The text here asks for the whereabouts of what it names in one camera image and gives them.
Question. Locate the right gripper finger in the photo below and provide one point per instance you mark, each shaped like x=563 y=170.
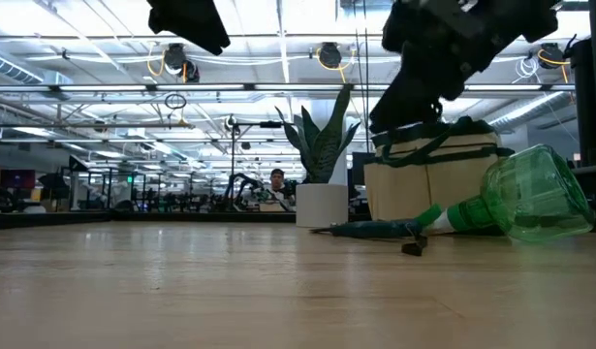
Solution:
x=409 y=104

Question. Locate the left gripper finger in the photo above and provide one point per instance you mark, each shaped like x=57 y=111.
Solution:
x=191 y=26

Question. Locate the beige green-trimmed gardening bag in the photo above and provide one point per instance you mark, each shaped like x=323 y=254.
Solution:
x=399 y=189

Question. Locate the green plastic spray bottle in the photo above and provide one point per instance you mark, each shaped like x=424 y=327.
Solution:
x=530 y=194

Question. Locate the black background robot arm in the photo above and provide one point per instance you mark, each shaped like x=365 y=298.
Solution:
x=239 y=181

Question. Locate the long ceiling light bar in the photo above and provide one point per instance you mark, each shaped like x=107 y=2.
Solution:
x=229 y=87

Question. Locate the green snake plant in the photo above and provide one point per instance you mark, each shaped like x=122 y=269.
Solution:
x=326 y=145

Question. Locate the black boom stand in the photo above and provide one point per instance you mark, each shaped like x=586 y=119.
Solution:
x=233 y=145

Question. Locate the white round plant pot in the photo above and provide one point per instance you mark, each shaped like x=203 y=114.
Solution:
x=322 y=206

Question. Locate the person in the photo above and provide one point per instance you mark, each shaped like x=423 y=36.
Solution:
x=278 y=177

